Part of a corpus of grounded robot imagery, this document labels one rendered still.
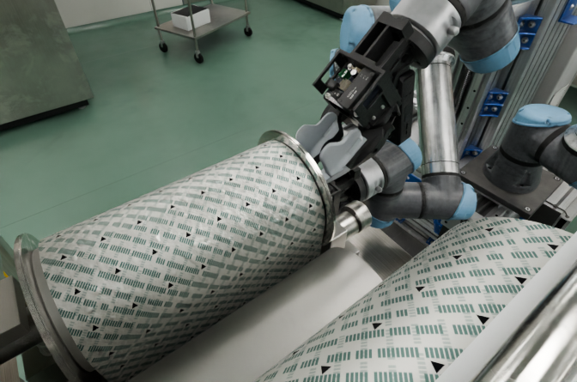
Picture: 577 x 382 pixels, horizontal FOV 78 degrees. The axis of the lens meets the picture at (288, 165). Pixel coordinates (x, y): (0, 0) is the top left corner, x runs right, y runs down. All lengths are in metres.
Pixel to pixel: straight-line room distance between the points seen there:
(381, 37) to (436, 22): 0.06
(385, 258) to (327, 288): 0.46
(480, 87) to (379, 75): 0.85
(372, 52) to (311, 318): 0.28
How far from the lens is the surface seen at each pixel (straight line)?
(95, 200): 2.41
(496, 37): 0.55
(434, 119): 0.81
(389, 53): 0.44
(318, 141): 0.46
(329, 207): 0.36
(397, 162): 0.66
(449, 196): 0.76
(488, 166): 1.22
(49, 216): 2.44
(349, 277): 0.37
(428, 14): 0.45
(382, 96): 0.42
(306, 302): 0.35
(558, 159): 1.08
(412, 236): 1.78
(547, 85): 1.54
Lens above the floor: 1.55
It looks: 41 degrees down
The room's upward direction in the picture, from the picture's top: straight up
